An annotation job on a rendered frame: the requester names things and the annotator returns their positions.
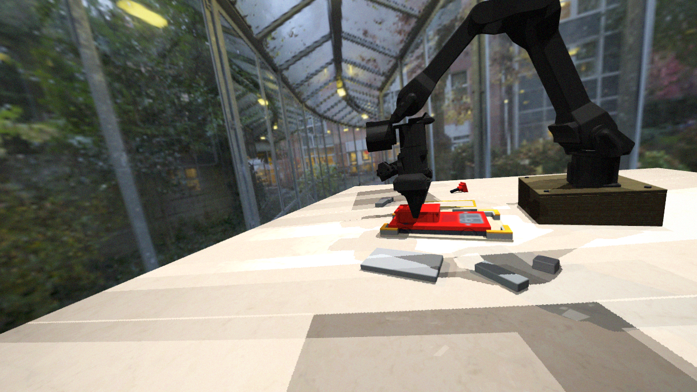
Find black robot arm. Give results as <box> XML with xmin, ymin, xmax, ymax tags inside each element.
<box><xmin>365</xmin><ymin>0</ymin><xmax>635</xmax><ymax>188</ymax></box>

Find grey rectangular bar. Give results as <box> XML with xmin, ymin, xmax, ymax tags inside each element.
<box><xmin>475</xmin><ymin>260</ymin><xmax>529</xmax><ymax>292</ymax></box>

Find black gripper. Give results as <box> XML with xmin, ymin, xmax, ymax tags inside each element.
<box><xmin>393</xmin><ymin>145</ymin><xmax>433</xmax><ymax>218</ymax></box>

